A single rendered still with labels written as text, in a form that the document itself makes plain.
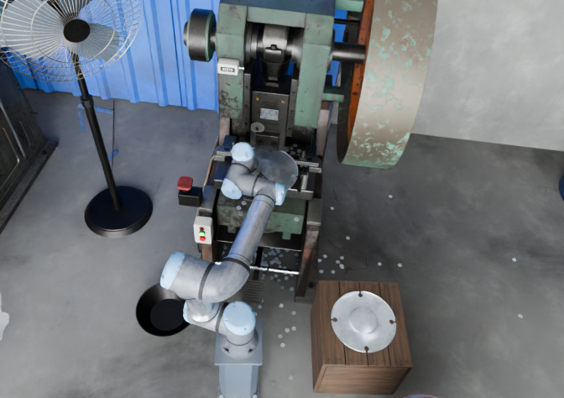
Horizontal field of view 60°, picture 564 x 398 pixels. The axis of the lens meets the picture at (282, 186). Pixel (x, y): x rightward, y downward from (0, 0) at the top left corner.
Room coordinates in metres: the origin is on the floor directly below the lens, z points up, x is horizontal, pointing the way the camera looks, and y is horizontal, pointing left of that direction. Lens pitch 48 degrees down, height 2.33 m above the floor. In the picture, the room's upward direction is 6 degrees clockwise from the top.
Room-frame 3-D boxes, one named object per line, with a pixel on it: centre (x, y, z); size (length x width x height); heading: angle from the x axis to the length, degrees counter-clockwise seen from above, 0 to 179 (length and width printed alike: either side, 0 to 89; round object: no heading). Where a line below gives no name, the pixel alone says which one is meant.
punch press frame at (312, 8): (1.73, 0.08, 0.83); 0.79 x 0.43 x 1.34; 179
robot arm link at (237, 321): (0.82, 0.11, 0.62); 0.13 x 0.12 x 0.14; 77
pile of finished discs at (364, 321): (1.02, -0.42, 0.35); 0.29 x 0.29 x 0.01
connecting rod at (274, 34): (1.58, 0.08, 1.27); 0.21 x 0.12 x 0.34; 179
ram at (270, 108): (1.54, 0.08, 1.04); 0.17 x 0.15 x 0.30; 179
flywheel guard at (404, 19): (1.68, -0.26, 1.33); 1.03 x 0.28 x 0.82; 179
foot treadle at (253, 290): (1.45, 0.08, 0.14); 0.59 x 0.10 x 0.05; 179
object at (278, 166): (1.46, 0.08, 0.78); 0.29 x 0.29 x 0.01
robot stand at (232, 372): (0.82, 0.10, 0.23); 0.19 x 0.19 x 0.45; 6
